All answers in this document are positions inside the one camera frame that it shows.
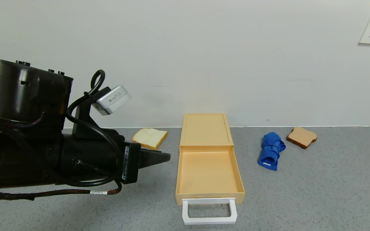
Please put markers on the pale bread slice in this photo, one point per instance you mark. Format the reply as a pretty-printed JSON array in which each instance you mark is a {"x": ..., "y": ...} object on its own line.
[{"x": 149, "y": 138}]

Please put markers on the blue rolled cloth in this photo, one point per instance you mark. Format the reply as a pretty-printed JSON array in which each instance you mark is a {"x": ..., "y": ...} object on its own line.
[{"x": 270, "y": 150}]

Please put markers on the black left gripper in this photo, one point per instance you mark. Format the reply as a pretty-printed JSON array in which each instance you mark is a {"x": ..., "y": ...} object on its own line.
[{"x": 129, "y": 163}]

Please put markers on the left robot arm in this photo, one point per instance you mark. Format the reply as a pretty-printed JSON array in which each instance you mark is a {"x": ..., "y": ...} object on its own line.
[{"x": 27, "y": 128}]

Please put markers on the yellow drawer cabinet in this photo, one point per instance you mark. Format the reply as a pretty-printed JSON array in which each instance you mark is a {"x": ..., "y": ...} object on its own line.
[{"x": 206, "y": 130}]

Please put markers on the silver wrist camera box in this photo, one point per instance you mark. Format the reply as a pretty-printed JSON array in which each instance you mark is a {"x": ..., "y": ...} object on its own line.
[{"x": 114, "y": 100}]

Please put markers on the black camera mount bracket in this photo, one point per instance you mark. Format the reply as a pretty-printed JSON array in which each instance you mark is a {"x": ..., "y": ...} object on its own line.
[{"x": 83, "y": 123}]

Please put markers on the brown bread slice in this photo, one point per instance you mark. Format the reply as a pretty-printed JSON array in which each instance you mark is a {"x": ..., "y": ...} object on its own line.
[{"x": 302, "y": 136}]

